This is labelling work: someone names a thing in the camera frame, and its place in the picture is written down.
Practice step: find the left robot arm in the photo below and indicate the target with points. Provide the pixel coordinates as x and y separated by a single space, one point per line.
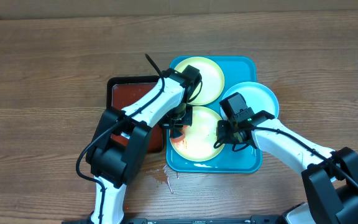
119 145

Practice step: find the green and orange sponge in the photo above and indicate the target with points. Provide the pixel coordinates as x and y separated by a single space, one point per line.
176 135

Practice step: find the light blue plate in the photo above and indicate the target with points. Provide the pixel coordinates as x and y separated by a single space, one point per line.
248 103

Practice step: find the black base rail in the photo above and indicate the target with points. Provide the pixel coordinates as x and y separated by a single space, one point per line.
255 219

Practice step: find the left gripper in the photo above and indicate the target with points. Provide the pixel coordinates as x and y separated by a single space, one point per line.
165 122

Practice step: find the blue plastic tray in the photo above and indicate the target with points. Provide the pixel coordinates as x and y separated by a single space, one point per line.
236 69

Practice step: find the black tray with red water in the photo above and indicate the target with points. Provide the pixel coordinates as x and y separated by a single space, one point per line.
124 91

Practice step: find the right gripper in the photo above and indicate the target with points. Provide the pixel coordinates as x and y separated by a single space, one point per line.
227 127

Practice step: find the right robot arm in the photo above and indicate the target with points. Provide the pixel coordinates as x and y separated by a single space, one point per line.
330 177

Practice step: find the yellow-green plate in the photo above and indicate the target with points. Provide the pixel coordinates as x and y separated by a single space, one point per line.
196 142
211 75

